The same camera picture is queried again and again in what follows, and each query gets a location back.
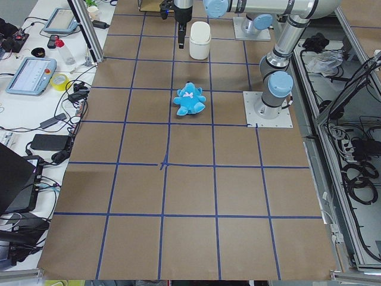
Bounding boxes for white trash can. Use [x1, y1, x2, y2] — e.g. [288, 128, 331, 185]
[189, 21, 211, 60]

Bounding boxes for blue teddy bear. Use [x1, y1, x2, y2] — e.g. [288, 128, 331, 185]
[173, 82, 206, 116]

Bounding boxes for clear bottle red cap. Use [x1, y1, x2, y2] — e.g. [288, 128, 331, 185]
[55, 37, 76, 66]

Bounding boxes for black power adapter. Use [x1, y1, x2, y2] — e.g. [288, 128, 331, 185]
[30, 134, 70, 151]

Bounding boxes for paper cup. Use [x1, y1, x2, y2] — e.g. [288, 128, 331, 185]
[87, 6, 101, 21]

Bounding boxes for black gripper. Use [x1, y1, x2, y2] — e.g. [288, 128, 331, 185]
[173, 0, 192, 49]

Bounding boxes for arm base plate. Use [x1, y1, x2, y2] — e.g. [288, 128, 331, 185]
[233, 15, 273, 41]
[243, 91, 293, 128]

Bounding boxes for blue teach pendant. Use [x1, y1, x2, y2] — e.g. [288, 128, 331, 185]
[43, 8, 78, 35]
[5, 57, 57, 96]

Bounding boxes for aluminium frame post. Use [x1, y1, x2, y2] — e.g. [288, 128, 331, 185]
[67, 0, 104, 63]

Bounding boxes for yellow tape roll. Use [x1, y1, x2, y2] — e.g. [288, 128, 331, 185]
[49, 73, 69, 91]

